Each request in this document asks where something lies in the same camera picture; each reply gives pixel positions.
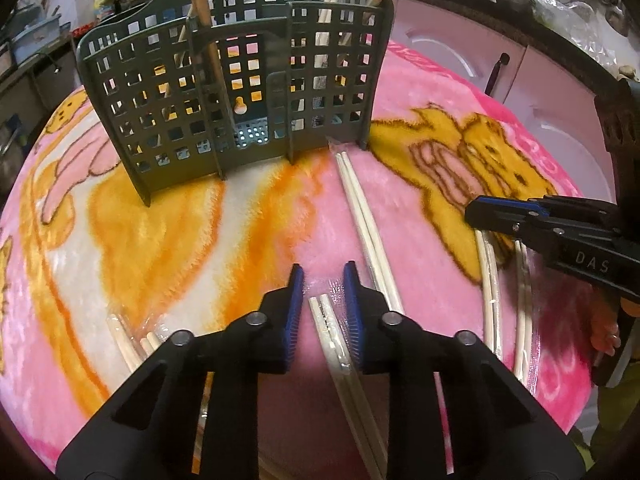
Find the dark green utensil caddy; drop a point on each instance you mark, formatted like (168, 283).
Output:
(266, 79)

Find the pink cartoon fleece blanket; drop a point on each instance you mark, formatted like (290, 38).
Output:
(78, 246)

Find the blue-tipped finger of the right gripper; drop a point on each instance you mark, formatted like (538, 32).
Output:
(521, 219)

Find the chopsticks pair long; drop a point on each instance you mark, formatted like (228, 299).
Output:
(370, 238)

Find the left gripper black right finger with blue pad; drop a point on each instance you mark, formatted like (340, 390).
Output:
(456, 411)

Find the brown chopsticks in caddy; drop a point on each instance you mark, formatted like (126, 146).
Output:
(200, 9)

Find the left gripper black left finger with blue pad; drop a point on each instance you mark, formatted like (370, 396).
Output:
(189, 411)

